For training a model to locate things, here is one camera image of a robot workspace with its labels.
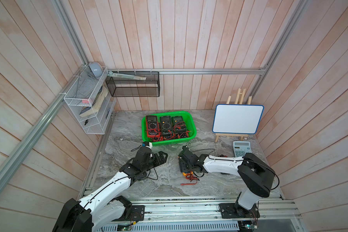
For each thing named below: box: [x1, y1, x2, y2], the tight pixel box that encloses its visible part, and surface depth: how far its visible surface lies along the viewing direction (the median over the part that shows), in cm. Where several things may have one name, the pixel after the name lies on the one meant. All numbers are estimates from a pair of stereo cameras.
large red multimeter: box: [145, 115, 161, 138], surface depth 100 cm
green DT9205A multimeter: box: [160, 115, 173, 140], surface depth 103 cm
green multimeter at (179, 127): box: [171, 115, 192, 138], surface depth 102 cm
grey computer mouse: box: [88, 61, 103, 78], surface depth 84 cm
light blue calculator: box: [232, 140, 252, 158], surface depth 98 cm
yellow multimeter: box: [180, 170, 200, 186], surface depth 85 cm
